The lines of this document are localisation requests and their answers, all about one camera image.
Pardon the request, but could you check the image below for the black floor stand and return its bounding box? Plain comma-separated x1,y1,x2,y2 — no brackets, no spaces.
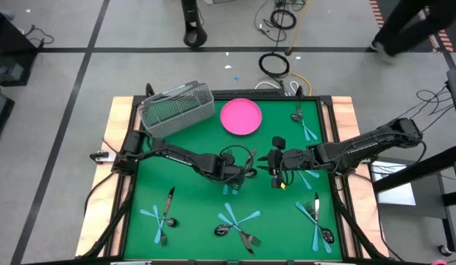
180,0,208,48

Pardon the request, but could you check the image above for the black side stand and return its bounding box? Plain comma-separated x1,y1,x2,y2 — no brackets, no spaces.
371,68,456,255

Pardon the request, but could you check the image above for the black cable coil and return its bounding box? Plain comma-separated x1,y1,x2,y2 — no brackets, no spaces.
257,52,291,79
268,7,298,31

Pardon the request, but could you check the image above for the grey wire cutlery basket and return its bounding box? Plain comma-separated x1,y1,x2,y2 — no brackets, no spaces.
138,79,217,139

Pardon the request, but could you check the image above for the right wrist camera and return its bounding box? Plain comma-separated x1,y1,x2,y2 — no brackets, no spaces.
271,135,287,151

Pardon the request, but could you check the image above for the black table frame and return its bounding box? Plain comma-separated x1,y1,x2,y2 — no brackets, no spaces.
80,82,389,265

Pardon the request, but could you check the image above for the black desk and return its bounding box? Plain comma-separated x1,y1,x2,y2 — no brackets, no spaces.
0,7,40,88

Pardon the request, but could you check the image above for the white cable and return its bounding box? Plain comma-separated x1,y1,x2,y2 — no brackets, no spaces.
254,79,299,96

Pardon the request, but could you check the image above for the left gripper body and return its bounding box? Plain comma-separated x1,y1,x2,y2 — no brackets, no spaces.
215,156,251,187

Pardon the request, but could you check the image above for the green table mat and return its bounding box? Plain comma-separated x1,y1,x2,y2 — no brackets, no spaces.
123,98,343,261

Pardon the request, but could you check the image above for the black equipment box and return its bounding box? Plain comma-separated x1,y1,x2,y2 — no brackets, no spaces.
0,86,15,148

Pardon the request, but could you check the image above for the black floor cable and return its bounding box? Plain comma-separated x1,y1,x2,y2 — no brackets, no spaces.
253,0,310,56
20,24,55,49

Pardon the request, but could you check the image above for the pink plate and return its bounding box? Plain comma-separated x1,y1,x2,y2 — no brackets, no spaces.
219,97,263,136

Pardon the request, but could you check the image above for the black striped-edge floor mat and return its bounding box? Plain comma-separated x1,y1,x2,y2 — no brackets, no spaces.
428,21,456,52
369,0,389,30

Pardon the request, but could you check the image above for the yellow cable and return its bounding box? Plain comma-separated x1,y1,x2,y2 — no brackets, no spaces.
286,0,313,96

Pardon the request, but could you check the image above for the black cable bundle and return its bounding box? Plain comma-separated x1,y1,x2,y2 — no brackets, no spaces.
396,86,456,134

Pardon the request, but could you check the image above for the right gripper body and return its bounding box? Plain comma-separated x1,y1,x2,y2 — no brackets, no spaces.
268,147,310,189

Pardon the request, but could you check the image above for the silver metal bracket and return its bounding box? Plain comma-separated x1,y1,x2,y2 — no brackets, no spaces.
90,150,117,163

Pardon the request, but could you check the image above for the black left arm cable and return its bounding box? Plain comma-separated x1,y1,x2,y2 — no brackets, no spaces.
198,144,258,185

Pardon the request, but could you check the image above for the white panel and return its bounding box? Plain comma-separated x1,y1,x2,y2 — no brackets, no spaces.
370,160,417,207

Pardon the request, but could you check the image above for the person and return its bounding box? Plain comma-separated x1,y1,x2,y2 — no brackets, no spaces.
369,0,456,66

